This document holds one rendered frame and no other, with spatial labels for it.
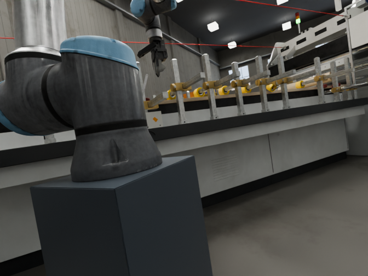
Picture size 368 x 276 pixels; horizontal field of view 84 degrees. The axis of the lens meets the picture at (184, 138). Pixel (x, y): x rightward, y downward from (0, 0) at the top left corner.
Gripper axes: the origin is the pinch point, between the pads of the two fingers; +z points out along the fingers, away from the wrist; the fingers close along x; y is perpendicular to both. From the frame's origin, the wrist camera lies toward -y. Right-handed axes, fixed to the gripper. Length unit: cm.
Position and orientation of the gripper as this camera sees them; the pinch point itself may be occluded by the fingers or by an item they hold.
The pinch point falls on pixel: (156, 74)
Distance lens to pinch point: 126.8
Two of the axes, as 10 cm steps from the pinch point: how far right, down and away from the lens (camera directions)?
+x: -3.7, 0.2, 9.3
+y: 9.2, -1.6, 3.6
